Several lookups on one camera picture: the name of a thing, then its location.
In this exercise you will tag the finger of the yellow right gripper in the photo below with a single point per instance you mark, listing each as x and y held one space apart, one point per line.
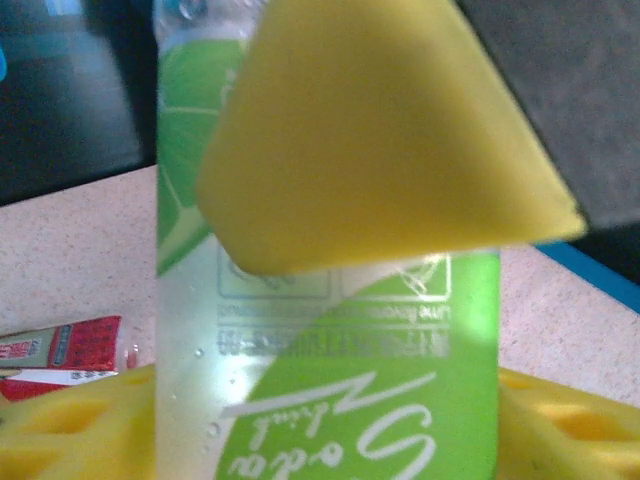
375 150

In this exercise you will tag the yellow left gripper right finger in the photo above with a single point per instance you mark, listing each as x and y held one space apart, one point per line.
575 440

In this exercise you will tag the green label soda bottle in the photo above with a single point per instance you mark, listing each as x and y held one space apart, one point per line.
350 400

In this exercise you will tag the blue table edge strip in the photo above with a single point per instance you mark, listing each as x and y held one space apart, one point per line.
600 280

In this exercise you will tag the red gold label bottle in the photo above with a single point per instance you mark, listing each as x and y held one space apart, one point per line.
75 345

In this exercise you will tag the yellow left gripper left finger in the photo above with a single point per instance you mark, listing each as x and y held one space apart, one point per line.
75 435

